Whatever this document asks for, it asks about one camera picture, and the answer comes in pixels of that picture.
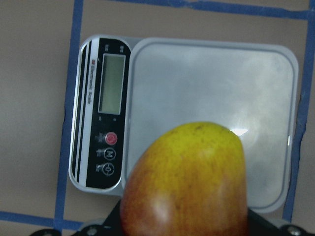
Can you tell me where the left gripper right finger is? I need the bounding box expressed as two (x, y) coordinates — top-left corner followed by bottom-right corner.
(248, 208), (282, 236)

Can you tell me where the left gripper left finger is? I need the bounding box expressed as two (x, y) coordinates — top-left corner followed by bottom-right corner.
(73, 201), (123, 236)

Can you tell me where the red yellow mango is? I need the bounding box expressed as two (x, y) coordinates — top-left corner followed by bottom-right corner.
(120, 122), (249, 236)

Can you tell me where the silver digital kitchen scale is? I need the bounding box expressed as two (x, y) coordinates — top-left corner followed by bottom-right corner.
(68, 35), (298, 213)

